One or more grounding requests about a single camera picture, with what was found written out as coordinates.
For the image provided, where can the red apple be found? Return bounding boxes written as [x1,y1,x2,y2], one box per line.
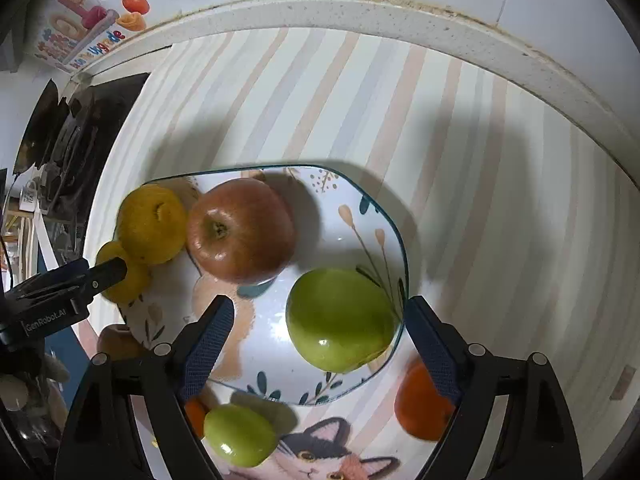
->
[186,178,297,286]

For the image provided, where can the large green apple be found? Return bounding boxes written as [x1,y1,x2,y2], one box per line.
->
[285,267,403,375]

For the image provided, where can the large orange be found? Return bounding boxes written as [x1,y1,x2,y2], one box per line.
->
[394,357,458,442]

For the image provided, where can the colourful printed package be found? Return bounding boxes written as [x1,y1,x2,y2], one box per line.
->
[32,0,151,73]

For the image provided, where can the black gas stove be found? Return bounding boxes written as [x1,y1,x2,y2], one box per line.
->
[12,72,151,211]

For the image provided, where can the large yellow citrus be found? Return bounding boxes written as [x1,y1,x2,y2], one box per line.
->
[116,184,190,267]

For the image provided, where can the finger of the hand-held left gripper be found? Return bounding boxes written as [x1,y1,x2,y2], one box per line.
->
[86,257,129,295]

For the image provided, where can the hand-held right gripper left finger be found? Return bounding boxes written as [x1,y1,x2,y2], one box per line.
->
[54,294,236,480]

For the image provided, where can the striped cat print tablecloth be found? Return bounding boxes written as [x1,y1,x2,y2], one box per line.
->
[70,27,640,480]

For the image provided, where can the small yellow citrus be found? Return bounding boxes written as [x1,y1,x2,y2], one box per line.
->
[95,240,152,306]

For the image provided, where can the small green apple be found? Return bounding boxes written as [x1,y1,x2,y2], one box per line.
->
[202,404,280,468]

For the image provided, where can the floral ceramic plate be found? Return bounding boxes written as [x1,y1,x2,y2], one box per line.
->
[115,164,410,407]

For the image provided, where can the brown round fruit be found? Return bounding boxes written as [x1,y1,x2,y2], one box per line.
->
[96,324,151,361]

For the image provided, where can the small orange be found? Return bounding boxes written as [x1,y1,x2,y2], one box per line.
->
[184,395,210,441]

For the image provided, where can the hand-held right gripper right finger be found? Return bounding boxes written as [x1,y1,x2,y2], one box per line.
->
[404,295,585,480]

